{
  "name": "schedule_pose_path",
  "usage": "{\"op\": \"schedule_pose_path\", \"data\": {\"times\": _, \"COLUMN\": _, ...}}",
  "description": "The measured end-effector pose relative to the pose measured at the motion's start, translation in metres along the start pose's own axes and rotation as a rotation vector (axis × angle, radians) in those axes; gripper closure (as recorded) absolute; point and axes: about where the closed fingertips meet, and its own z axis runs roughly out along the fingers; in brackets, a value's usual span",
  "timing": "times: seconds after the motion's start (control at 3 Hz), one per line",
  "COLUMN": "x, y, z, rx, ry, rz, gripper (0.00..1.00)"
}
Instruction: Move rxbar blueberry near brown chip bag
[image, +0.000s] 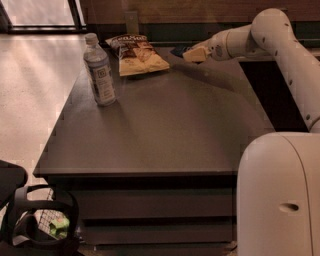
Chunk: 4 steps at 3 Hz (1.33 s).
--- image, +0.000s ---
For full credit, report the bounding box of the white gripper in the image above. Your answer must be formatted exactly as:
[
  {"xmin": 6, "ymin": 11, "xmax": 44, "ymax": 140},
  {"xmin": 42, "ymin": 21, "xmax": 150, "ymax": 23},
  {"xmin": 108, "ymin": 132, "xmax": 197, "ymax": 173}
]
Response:
[{"xmin": 183, "ymin": 31, "xmax": 230, "ymax": 63}]

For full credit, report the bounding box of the dark blue rxbar wrapper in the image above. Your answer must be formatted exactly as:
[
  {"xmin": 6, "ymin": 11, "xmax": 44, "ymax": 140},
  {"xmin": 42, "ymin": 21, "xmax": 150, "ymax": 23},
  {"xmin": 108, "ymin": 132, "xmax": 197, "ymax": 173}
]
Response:
[{"xmin": 170, "ymin": 45, "xmax": 190, "ymax": 58}]

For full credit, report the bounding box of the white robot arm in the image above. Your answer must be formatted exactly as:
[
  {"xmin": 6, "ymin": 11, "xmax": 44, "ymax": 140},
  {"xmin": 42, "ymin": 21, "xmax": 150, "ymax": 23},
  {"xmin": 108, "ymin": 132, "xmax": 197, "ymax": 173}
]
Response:
[{"xmin": 183, "ymin": 8, "xmax": 320, "ymax": 256}]

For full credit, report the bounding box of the brown and yellow chip bag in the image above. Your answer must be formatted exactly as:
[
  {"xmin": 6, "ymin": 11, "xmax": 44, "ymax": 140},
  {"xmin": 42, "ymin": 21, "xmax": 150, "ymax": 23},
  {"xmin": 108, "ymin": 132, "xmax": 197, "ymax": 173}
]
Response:
[{"xmin": 106, "ymin": 34, "xmax": 170, "ymax": 77}]

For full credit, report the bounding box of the clear plastic water bottle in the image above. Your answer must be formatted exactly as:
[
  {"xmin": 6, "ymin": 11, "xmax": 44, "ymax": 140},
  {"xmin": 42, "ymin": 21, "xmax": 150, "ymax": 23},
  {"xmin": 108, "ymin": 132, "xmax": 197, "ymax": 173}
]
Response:
[{"xmin": 83, "ymin": 33, "xmax": 116, "ymax": 106}]

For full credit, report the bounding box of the grey drawer cabinet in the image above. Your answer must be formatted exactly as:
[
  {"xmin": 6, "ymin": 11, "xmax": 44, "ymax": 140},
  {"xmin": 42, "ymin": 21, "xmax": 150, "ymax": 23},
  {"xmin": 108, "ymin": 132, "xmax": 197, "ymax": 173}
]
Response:
[{"xmin": 35, "ymin": 58, "xmax": 272, "ymax": 256}]

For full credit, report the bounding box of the green crumpled packet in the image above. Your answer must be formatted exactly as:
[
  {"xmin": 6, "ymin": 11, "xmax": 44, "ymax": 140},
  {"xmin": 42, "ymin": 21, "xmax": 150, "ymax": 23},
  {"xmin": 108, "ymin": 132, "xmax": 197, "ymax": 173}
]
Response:
[{"xmin": 49, "ymin": 217, "xmax": 70, "ymax": 239}]

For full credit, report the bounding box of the black office chair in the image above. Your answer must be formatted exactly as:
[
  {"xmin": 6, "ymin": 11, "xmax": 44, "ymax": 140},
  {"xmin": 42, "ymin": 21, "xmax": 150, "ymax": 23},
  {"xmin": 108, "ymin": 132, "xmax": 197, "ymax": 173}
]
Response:
[{"xmin": 0, "ymin": 160, "xmax": 83, "ymax": 256}]

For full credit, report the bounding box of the wire mesh basket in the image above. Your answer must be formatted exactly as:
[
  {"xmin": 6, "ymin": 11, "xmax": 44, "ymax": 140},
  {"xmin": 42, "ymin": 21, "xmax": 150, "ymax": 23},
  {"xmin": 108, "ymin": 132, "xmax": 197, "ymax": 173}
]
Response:
[{"xmin": 38, "ymin": 188, "xmax": 73, "ymax": 241}]

